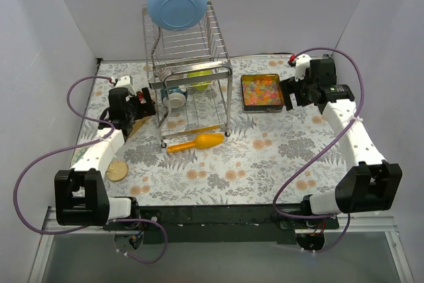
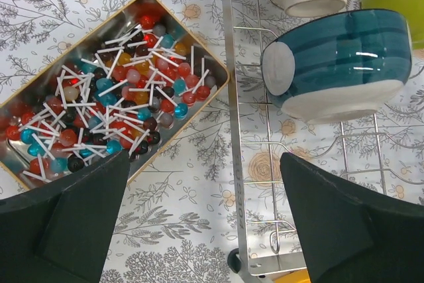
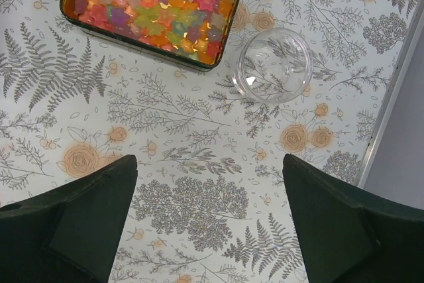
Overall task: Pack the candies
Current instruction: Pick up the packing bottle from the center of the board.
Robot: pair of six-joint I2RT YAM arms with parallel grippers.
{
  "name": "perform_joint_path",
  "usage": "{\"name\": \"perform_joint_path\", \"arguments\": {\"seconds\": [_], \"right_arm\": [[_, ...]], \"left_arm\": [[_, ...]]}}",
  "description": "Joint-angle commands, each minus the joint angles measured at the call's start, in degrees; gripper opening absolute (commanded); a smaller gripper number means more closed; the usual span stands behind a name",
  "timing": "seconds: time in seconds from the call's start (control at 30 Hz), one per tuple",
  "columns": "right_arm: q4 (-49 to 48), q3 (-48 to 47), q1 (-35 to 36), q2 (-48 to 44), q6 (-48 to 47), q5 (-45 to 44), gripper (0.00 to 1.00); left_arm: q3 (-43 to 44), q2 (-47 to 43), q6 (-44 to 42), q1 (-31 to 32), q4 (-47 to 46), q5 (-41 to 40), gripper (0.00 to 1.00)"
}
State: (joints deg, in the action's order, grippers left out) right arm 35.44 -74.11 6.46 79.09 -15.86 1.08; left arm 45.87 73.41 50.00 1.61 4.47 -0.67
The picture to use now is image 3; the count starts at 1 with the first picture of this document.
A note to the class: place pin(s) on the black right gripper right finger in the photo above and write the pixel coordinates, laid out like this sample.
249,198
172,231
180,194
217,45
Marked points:
347,234

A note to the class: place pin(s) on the clear plastic jar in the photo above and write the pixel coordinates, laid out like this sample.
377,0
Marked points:
274,66

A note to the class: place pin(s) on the floral patterned table mat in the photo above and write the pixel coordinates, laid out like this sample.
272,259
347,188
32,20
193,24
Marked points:
210,203

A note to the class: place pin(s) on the square tin of star candies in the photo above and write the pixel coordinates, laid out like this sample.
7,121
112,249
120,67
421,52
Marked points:
192,32

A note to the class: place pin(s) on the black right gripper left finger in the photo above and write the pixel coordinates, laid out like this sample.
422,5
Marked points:
70,233

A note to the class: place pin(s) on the aluminium table edge rail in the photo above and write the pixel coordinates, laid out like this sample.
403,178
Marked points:
391,94

